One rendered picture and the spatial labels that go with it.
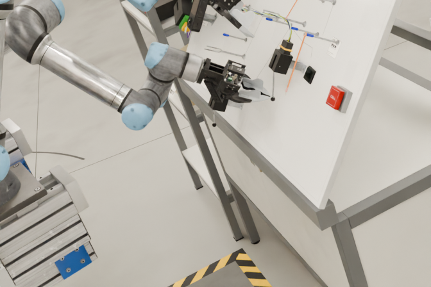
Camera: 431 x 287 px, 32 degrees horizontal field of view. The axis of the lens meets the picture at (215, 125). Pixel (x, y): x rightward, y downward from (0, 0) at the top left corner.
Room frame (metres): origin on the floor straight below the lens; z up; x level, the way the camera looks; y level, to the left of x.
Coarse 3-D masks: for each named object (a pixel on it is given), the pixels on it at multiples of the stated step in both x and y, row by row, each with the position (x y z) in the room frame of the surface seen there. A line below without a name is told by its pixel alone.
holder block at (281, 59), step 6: (276, 54) 1.92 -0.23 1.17; (282, 54) 1.90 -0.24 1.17; (276, 60) 1.91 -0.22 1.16; (282, 60) 1.90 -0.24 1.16; (288, 60) 1.90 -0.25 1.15; (270, 66) 1.93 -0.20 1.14; (276, 66) 1.90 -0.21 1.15; (282, 66) 1.90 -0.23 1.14; (288, 66) 1.90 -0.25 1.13; (276, 72) 1.90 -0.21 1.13; (282, 72) 1.90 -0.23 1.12
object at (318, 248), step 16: (272, 192) 2.10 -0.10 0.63; (288, 208) 1.98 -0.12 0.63; (288, 224) 2.04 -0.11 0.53; (304, 224) 1.87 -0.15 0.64; (288, 240) 2.11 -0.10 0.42; (304, 240) 1.92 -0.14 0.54; (320, 240) 1.76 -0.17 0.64; (304, 256) 1.98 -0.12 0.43; (320, 256) 1.81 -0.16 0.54; (336, 256) 1.67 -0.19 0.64; (320, 272) 1.87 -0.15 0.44; (336, 272) 1.71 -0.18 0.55
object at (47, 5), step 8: (24, 0) 2.09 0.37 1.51; (32, 0) 2.08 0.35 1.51; (40, 0) 2.09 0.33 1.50; (48, 0) 2.10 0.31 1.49; (56, 0) 2.12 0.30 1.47; (32, 8) 2.04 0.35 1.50; (40, 8) 2.06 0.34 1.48; (48, 8) 2.08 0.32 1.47; (56, 8) 2.10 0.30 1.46; (64, 8) 2.14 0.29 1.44; (40, 16) 2.03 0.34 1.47; (48, 16) 2.06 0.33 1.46; (56, 16) 2.09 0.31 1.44; (64, 16) 2.15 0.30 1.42; (48, 24) 2.05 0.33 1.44; (56, 24) 2.10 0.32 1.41; (48, 32) 2.06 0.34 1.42; (8, 48) 2.15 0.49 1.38
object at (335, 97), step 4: (332, 88) 1.70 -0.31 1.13; (336, 88) 1.68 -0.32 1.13; (332, 92) 1.69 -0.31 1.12; (336, 92) 1.67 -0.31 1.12; (340, 92) 1.66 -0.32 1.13; (328, 96) 1.70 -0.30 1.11; (332, 96) 1.68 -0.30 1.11; (336, 96) 1.67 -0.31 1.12; (340, 96) 1.66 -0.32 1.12; (328, 100) 1.69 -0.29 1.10; (332, 100) 1.68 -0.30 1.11; (336, 100) 1.66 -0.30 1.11; (340, 100) 1.66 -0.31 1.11; (328, 104) 1.68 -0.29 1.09; (332, 104) 1.67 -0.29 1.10; (336, 104) 1.65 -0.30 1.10; (340, 104) 1.67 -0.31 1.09; (336, 108) 1.65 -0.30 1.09
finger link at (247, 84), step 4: (244, 80) 1.94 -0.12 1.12; (248, 80) 1.93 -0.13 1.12; (252, 80) 1.92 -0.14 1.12; (256, 80) 1.91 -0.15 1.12; (260, 80) 1.91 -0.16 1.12; (244, 84) 1.94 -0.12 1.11; (248, 84) 1.94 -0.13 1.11; (252, 84) 1.93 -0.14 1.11; (256, 84) 1.93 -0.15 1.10; (260, 84) 1.92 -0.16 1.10; (244, 88) 1.94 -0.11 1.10; (248, 88) 1.93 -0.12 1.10; (252, 88) 1.93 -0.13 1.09; (256, 88) 1.93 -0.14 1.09; (260, 88) 1.93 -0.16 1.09; (264, 88) 1.93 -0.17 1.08; (260, 92) 1.93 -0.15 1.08; (264, 92) 1.92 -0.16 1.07; (268, 92) 1.92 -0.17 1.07
